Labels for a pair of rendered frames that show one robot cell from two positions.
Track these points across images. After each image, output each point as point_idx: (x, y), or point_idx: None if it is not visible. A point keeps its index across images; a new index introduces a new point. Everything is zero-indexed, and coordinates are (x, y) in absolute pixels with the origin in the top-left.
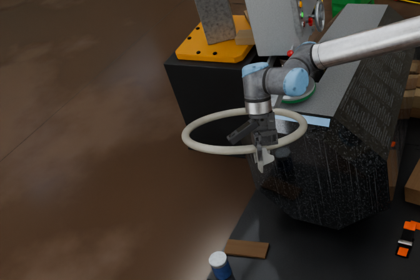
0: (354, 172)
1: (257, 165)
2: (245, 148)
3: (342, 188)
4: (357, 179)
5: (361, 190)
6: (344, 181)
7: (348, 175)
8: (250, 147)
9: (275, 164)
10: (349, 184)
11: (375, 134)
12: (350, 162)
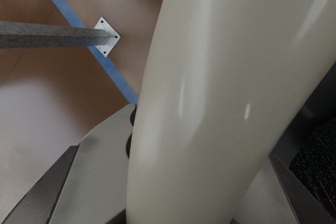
0: (323, 202)
1: (130, 113)
2: (142, 148)
3: (330, 170)
4: (315, 194)
5: (306, 183)
6: (331, 180)
7: (329, 191)
8: (140, 214)
9: None
10: (323, 180)
11: None
12: (335, 214)
